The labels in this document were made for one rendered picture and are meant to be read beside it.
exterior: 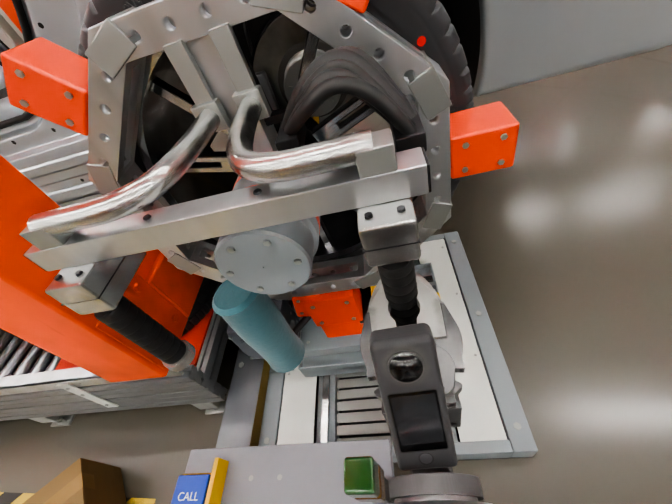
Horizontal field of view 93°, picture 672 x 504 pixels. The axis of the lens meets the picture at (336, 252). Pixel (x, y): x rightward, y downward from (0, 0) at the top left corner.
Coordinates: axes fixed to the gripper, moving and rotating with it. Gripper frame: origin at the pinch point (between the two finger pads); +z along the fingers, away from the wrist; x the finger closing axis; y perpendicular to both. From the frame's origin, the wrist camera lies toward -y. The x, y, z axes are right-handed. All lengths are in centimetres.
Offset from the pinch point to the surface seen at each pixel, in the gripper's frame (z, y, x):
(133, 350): 7, 19, -57
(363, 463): -14.9, 17.0, -8.5
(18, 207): 17, -12, -57
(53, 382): 15, 44, -112
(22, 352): 37, 58, -161
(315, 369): 21, 68, -33
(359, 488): -17.4, 17.0, -9.1
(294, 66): 64, -8, -17
